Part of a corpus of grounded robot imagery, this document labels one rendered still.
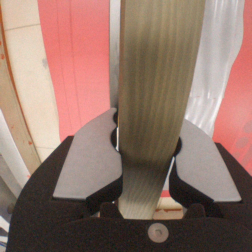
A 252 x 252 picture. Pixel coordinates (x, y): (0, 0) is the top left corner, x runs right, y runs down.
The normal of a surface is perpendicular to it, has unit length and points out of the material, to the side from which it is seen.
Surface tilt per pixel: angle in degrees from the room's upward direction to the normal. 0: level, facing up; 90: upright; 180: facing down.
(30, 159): 90
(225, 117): 0
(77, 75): 0
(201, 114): 32
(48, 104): 0
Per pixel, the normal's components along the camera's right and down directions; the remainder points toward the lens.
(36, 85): -0.04, 0.54
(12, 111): 1.00, 0.05
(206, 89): -0.56, 0.53
